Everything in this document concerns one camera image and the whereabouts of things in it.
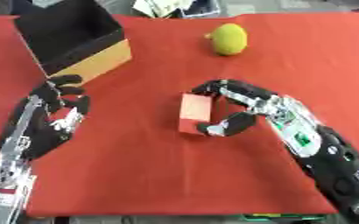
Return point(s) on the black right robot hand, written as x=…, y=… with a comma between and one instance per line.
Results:
x=238, y=92

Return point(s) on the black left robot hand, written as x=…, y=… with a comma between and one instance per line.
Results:
x=40, y=131

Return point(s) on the red rectangular block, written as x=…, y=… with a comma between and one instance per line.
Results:
x=194, y=113

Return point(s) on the silver and black right robot arm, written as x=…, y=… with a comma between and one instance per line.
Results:
x=320, y=154

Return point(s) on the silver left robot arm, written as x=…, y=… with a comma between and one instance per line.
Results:
x=5, y=186

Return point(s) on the cardboard box with black inside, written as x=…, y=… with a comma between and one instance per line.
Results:
x=73, y=40

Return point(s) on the yellow-green toy lemon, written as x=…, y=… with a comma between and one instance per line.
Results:
x=229, y=39

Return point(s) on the white printed papers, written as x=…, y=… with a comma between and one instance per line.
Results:
x=175, y=7

